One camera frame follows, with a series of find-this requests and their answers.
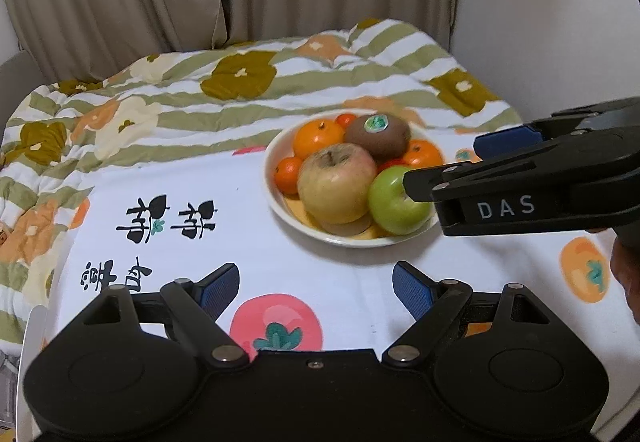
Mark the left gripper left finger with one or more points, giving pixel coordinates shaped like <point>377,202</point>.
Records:
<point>194,308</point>

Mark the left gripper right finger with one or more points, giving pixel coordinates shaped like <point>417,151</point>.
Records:
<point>436,308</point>

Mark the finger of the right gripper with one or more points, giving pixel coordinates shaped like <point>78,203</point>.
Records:
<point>507,141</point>
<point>437,184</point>

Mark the large orange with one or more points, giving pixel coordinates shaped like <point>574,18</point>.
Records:
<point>316,135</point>
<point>422,154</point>

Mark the cherry tomato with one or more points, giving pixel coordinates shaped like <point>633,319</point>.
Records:
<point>391,163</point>

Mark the green apple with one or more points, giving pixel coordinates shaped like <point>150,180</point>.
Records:
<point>390,206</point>

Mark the brown kiwi with sticker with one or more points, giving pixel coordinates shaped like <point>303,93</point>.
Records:
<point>383,136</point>

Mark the red-yellow apple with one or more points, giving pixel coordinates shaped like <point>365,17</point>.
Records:
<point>333,184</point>

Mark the small mandarin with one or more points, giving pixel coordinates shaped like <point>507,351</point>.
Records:
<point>285,175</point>
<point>345,119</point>

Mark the person right hand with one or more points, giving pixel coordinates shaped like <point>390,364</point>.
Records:
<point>625,268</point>

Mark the white fruit-print cloth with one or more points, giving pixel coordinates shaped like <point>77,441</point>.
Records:
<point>546,349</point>

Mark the cream duck plate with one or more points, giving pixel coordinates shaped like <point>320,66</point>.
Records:
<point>362,234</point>

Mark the striped floral quilt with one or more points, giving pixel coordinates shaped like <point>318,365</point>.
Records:
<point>172,106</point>

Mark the grey bed headboard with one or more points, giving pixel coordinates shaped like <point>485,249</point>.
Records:
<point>19,76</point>

